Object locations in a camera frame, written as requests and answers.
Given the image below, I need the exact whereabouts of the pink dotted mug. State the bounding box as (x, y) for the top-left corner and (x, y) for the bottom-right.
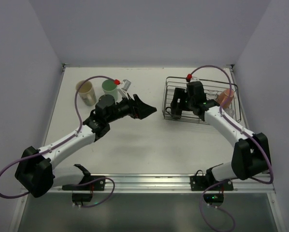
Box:
(216, 89), (234, 109)

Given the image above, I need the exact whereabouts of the light green tall cup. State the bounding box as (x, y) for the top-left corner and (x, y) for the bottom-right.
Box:
(101, 80), (118, 101)

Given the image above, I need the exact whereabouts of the beige ceramic mug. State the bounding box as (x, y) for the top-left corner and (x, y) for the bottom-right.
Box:
(75, 81), (96, 106)

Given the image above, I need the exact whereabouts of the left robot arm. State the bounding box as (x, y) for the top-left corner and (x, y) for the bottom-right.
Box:
(15, 94), (157, 198)

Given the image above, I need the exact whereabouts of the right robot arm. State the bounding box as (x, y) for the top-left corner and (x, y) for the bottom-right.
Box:
(170, 81), (272, 182)

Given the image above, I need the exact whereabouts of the right black controller box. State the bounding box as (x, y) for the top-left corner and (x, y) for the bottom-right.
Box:
(203, 193), (224, 206)

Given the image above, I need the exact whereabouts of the black controller box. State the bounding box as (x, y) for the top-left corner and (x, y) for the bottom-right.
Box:
(72, 192), (93, 205)
(203, 193), (224, 206)

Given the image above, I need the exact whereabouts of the left black controller box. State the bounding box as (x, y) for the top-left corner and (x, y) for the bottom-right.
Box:
(72, 192), (93, 205)

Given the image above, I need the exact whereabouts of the black wire dish rack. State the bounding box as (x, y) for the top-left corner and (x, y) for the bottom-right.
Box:
(162, 76), (242, 124)

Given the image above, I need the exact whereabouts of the aluminium mounting rail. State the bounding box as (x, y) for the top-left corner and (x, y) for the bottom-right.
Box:
(24, 171), (275, 198)

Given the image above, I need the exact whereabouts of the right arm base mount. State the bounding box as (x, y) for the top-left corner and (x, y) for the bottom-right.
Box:
(189, 170), (234, 191)

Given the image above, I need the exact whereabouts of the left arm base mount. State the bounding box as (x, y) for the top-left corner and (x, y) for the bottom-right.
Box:
(62, 164), (106, 192)

